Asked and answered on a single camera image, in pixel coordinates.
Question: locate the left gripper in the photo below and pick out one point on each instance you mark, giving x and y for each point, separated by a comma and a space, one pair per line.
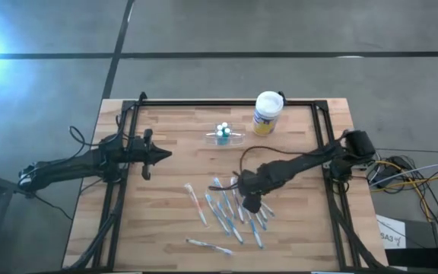
135, 154

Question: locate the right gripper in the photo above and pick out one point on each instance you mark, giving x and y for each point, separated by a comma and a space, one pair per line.
253, 182

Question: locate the blue toothbrush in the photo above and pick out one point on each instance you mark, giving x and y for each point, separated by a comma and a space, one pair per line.
235, 190
269, 210
261, 221
256, 232
224, 198
231, 223
217, 214

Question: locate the orange toothbrush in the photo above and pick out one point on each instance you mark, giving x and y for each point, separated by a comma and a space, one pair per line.
195, 203

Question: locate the purple toothbrush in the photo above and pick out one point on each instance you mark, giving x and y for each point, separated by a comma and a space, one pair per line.
209, 246

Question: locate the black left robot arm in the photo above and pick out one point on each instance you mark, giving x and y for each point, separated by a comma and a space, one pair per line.
74, 164

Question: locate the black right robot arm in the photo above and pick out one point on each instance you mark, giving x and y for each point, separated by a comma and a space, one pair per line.
299, 163

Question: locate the clear plastic cup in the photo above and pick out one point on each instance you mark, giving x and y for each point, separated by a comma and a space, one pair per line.
238, 137

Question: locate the Lysol wipes canister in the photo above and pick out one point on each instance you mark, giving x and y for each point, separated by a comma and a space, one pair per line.
266, 114

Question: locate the white paper sheet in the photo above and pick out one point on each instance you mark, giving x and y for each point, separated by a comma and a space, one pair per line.
391, 232

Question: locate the black power adapter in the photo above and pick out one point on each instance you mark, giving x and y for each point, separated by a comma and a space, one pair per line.
392, 171

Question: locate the black box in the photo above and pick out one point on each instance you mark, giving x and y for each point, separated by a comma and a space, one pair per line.
424, 260

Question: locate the black frame clamp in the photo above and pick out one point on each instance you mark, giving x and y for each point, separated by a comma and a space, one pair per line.
143, 97
283, 99

